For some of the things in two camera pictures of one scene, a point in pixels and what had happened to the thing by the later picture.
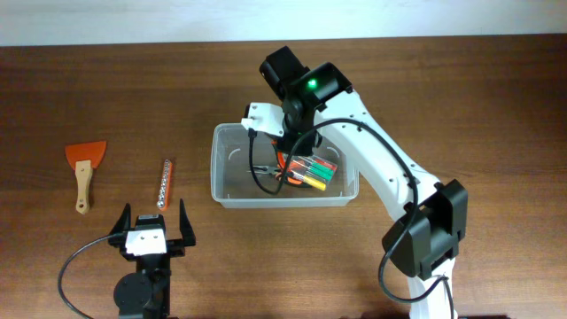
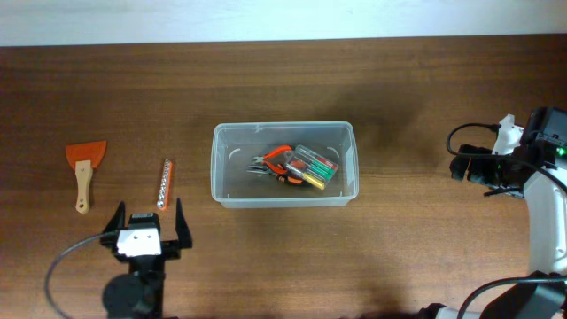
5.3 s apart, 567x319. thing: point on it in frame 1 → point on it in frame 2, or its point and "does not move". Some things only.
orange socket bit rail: [163, 199] does not move
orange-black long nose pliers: [283, 175] does not move
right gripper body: [291, 140] → [503, 175]
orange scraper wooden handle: [84, 158] does not move
